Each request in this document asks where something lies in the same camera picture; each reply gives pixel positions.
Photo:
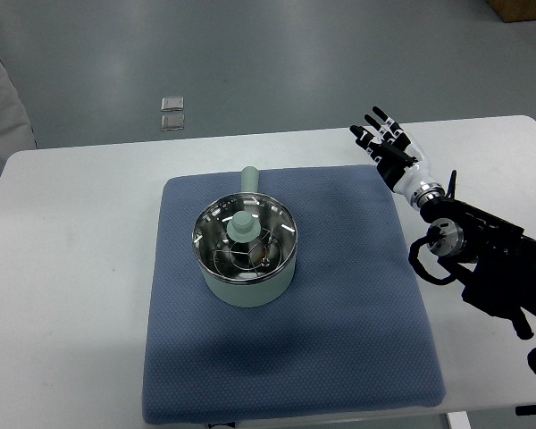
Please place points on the glass lid with green knob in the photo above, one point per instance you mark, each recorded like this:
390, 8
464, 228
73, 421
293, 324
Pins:
243, 217

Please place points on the black table control panel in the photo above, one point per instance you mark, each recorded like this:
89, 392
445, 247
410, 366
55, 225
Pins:
528, 410

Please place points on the white table leg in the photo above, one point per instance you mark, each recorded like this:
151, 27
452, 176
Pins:
458, 420

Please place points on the wire steaming rack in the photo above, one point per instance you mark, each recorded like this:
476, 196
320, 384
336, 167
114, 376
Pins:
256, 256

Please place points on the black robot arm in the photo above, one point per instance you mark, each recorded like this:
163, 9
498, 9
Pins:
490, 256

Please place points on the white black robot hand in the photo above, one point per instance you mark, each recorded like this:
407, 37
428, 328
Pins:
400, 161

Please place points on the upper metal floor plate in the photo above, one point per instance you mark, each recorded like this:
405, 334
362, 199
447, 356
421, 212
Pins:
172, 103

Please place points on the blue fabric mat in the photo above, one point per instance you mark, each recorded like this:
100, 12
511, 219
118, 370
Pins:
350, 333

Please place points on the green pot with steel interior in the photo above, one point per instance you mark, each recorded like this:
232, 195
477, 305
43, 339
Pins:
251, 295

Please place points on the brown cardboard box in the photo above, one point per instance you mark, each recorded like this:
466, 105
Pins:
514, 10

